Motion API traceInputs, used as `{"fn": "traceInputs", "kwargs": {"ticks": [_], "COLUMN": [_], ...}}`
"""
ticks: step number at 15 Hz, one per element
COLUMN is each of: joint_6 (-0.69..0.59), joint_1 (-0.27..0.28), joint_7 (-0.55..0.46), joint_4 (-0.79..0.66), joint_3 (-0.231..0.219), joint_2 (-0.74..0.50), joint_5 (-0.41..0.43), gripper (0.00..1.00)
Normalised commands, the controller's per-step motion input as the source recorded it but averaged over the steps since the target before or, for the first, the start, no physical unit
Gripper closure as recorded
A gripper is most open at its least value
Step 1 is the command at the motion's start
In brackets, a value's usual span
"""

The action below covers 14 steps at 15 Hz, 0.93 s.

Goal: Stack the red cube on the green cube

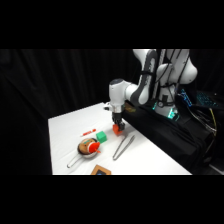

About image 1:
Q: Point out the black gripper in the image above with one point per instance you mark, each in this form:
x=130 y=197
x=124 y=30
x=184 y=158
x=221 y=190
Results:
x=118 y=117

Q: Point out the red cube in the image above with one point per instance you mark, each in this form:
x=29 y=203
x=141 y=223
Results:
x=117 y=130

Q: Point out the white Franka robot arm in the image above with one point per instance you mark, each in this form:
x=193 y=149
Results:
x=146 y=83

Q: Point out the green cube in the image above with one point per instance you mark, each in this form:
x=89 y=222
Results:
x=101 y=136

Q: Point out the metal tongs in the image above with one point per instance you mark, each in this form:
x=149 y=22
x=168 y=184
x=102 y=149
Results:
x=123 y=146

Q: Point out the red marker pen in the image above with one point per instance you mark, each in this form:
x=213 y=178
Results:
x=88 y=133

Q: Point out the brown plush toy red hat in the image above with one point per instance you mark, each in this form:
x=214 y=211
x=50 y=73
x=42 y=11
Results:
x=89 y=145

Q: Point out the small metal pan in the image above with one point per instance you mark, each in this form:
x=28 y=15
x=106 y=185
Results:
x=82 y=155

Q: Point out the wooden framed dark tablet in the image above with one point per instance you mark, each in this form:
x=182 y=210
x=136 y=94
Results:
x=101 y=170

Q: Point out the small green light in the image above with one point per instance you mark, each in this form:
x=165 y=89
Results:
x=172 y=114

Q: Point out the black robot stand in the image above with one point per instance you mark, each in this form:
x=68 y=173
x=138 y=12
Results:
x=173 y=136

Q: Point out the black curtain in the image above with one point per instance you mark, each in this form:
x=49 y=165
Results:
x=56 y=83

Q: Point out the blue lit device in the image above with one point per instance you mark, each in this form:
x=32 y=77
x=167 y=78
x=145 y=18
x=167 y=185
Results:
x=203 y=98

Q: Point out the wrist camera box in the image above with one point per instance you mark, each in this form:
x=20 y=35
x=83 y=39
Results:
x=107 y=107

